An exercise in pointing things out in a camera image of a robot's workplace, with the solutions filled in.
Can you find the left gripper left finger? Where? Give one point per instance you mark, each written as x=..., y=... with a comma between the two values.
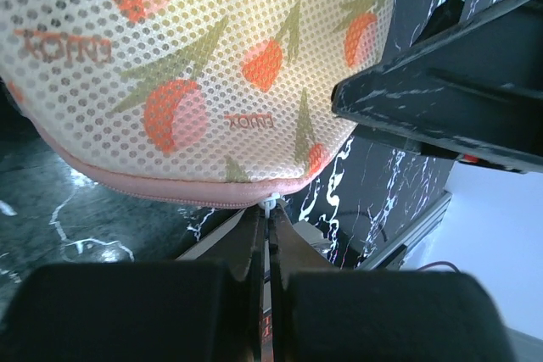
x=203, y=309

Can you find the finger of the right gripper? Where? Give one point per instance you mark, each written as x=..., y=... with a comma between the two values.
x=466, y=87

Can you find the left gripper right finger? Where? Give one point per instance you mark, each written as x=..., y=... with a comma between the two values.
x=323, y=313

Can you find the pink patterned mesh laundry bag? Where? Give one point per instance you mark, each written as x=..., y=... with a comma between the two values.
x=220, y=103

